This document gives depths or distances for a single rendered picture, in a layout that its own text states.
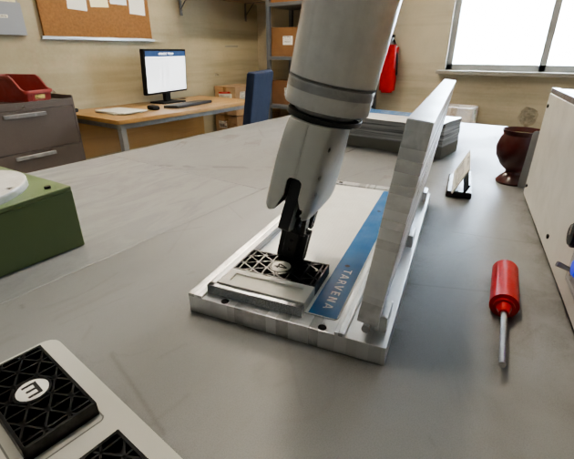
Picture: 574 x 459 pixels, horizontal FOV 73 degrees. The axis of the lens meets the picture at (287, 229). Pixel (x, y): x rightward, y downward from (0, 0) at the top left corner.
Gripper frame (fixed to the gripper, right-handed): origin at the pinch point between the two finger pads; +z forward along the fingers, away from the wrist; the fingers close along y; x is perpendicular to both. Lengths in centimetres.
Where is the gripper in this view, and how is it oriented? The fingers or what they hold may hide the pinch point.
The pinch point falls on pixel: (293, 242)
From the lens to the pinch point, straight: 46.1
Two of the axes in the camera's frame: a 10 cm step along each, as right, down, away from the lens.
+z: -1.9, 8.6, 4.8
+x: 9.0, 3.5, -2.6
